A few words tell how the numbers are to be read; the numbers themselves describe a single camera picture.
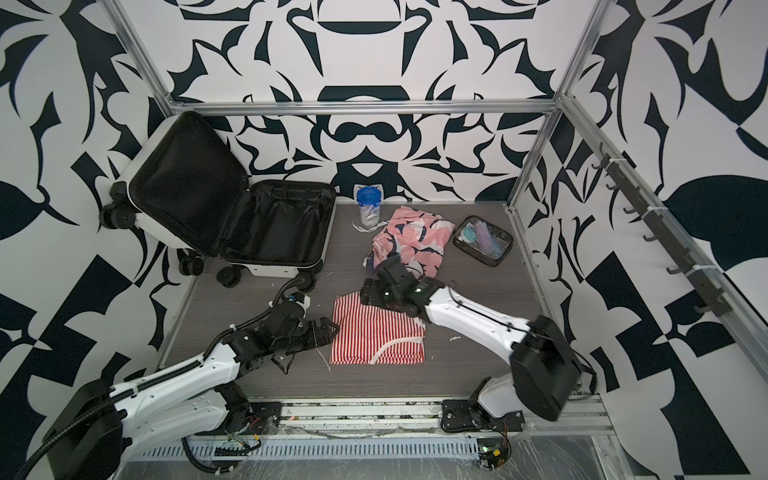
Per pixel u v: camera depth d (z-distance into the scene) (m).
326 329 0.74
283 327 0.63
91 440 0.40
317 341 0.72
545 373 0.42
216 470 0.67
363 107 0.91
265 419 0.74
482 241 1.08
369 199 1.05
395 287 0.63
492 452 0.71
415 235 1.08
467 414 0.75
